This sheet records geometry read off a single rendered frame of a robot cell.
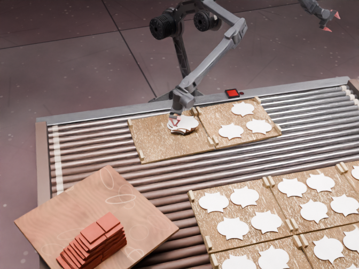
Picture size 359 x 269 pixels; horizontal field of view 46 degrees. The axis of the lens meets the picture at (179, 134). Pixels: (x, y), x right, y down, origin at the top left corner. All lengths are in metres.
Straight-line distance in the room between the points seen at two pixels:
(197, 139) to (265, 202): 0.54
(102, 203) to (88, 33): 3.53
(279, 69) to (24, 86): 2.65
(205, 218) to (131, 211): 0.36
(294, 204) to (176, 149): 0.68
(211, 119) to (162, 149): 0.39
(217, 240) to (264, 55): 3.30
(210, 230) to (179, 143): 0.59
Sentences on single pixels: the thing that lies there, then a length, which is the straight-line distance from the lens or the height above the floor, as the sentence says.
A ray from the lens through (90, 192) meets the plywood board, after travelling 2.00.
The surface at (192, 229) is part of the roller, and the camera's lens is 2.01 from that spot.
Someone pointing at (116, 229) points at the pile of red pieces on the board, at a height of 1.17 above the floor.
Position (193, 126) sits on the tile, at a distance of 2.38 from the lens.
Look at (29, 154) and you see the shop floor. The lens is 3.75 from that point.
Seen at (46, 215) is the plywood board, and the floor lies 1.04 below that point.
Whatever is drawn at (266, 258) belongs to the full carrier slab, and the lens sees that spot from 1.95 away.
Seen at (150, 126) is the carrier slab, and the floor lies 0.94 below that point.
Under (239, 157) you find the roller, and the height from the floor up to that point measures 0.92.
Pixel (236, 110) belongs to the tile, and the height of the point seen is 0.95.
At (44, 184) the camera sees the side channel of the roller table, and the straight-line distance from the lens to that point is 2.20.
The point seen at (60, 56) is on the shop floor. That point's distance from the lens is 4.88.
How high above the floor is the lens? 2.57
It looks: 43 degrees down
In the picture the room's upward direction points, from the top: 3 degrees clockwise
